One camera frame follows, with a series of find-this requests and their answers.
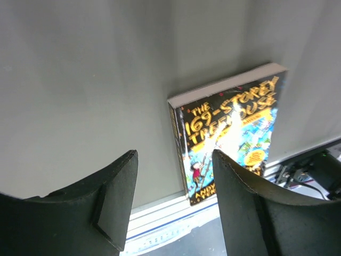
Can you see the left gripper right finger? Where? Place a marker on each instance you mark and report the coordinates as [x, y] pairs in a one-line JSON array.
[[261, 218]]

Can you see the perforated cable duct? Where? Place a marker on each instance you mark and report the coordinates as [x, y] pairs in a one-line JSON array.
[[180, 241]]

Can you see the aluminium mounting rail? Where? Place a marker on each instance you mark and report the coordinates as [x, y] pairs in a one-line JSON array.
[[155, 217]]

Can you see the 169-Storey Treehouse book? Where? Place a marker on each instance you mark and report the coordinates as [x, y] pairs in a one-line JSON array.
[[235, 115]]

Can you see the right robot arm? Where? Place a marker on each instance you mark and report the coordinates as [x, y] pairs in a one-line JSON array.
[[326, 172]]

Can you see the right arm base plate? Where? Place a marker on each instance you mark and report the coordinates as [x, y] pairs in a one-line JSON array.
[[294, 174]]

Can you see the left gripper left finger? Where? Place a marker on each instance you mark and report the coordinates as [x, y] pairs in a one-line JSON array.
[[88, 217]]

